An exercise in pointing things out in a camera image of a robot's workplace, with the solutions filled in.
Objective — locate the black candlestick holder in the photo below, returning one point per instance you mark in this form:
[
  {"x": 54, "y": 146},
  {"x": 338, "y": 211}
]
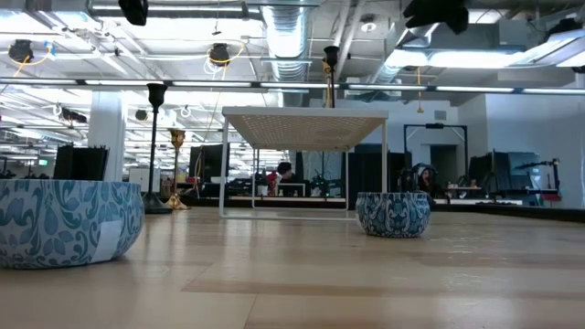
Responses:
[
  {"x": 156, "y": 204},
  {"x": 331, "y": 54}
]

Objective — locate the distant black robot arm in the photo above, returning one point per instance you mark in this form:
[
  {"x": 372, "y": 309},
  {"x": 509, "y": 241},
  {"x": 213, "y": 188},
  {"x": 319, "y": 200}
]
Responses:
[{"x": 556, "y": 178}]

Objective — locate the long linear light rail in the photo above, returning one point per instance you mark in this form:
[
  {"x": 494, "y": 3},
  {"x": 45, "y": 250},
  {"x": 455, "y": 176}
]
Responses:
[{"x": 123, "y": 82}]

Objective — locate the white perforated metal shelf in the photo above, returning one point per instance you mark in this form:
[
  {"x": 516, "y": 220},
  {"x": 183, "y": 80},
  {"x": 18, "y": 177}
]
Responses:
[{"x": 301, "y": 130}]

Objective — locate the black slatted crate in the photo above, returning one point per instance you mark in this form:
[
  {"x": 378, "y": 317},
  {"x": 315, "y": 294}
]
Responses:
[{"x": 80, "y": 164}]

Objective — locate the silver ventilation duct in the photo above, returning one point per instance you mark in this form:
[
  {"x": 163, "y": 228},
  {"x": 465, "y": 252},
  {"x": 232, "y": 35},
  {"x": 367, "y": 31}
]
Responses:
[{"x": 288, "y": 36}]

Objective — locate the person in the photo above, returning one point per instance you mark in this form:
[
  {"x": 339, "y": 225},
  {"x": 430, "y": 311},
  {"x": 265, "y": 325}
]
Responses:
[
  {"x": 426, "y": 176},
  {"x": 284, "y": 169}
]

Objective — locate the black background monitor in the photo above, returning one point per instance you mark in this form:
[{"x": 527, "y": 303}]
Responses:
[{"x": 210, "y": 162}]

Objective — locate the black gantry frame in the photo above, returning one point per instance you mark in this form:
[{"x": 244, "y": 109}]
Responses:
[{"x": 434, "y": 125}]

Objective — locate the blue white patterned candle tin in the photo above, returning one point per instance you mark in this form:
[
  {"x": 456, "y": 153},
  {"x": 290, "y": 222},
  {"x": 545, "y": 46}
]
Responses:
[
  {"x": 393, "y": 215},
  {"x": 59, "y": 224}
]

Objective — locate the white cabinet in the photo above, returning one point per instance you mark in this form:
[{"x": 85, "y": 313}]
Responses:
[{"x": 139, "y": 180}]

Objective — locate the black partition panel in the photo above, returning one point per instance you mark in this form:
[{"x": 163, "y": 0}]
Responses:
[{"x": 370, "y": 173}]

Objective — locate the small black hanging reel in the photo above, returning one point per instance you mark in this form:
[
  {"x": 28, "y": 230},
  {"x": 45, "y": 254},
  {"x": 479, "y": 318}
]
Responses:
[{"x": 141, "y": 114}]

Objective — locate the grey ceiling pipe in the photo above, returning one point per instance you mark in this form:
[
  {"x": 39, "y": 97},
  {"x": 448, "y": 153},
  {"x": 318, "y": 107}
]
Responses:
[{"x": 173, "y": 11}]

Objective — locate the black screen panels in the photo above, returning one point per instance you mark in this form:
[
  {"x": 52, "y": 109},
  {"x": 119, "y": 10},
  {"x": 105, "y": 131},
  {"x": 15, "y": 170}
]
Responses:
[{"x": 503, "y": 171}]

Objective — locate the large ceiling light panel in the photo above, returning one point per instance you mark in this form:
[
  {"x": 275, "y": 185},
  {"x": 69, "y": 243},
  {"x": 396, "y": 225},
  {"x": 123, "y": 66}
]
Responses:
[{"x": 475, "y": 59}]

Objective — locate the white smoke detector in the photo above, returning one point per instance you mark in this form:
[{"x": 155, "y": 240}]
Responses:
[{"x": 368, "y": 25}]

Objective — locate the gold candlestick holder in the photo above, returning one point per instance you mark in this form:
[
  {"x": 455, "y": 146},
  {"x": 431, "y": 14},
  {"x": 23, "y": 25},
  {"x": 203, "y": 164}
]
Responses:
[
  {"x": 327, "y": 93},
  {"x": 177, "y": 137}
]

